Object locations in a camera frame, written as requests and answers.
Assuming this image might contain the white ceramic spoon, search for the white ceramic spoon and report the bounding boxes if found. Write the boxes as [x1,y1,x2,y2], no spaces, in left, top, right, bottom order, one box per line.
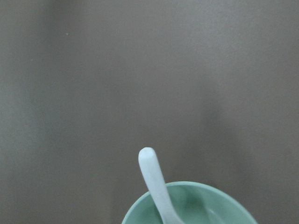
[138,147,183,224]

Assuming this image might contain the mint green bowl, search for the mint green bowl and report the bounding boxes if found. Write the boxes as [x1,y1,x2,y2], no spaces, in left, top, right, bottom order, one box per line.
[122,182,256,224]

